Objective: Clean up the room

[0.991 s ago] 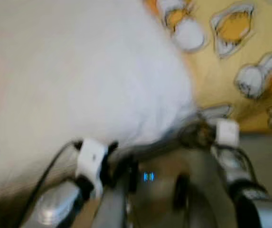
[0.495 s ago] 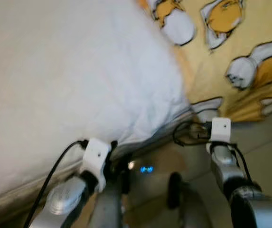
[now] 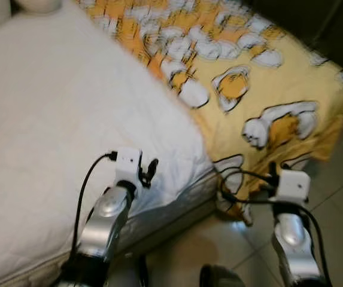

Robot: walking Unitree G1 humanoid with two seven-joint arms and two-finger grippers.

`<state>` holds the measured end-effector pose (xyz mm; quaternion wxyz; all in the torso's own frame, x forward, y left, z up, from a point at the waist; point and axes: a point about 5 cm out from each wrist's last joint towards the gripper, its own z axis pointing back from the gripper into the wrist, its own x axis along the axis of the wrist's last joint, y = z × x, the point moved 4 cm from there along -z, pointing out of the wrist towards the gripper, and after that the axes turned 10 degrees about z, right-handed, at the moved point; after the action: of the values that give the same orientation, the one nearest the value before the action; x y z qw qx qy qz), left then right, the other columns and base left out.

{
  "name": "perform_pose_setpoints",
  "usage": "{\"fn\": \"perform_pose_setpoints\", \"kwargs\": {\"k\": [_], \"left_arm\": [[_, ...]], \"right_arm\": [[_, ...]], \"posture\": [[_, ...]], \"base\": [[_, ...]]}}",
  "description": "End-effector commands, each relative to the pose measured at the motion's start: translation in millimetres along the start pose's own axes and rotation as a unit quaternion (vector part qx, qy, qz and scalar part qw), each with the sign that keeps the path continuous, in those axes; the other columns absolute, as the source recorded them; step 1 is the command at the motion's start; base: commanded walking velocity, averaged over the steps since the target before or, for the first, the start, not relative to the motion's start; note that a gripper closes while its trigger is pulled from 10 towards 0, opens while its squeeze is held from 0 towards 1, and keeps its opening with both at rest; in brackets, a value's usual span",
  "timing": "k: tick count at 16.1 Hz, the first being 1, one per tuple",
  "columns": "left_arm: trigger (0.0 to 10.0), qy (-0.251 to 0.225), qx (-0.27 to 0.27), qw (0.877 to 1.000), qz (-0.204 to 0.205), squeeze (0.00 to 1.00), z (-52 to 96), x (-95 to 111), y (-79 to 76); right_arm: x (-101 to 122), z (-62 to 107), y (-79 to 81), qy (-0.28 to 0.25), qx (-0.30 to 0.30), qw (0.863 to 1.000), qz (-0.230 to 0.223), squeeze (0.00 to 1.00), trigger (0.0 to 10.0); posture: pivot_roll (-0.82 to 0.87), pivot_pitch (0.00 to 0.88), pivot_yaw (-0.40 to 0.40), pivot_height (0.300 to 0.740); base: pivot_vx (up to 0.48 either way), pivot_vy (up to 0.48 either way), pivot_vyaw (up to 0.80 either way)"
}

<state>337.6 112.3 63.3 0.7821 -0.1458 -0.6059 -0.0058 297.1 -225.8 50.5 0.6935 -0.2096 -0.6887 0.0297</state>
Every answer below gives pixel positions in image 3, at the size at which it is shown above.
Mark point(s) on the white quilted mattress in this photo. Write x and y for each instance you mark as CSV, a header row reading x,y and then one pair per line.
x,y
57,107

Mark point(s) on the dark wardrobe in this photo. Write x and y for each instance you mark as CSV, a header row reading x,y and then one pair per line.
x,y
339,36

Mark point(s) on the grey left robot leg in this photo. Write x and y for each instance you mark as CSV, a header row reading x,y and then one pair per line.
x,y
129,272

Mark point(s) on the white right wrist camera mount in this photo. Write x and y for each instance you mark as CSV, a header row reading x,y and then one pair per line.
x,y
294,185

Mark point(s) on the grey right robot leg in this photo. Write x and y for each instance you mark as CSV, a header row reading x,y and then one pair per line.
x,y
219,278

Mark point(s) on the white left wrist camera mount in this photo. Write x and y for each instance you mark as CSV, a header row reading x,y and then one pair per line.
x,y
128,164

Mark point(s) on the yellow cartoon print blanket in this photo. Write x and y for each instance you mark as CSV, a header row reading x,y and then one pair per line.
x,y
267,89

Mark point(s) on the grey robot leg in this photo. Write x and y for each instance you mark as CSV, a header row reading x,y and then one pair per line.
x,y
219,278
129,272

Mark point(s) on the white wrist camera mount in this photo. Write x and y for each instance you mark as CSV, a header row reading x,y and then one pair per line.
x,y
294,185
128,164

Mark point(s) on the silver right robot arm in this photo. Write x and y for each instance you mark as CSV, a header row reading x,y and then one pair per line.
x,y
294,239

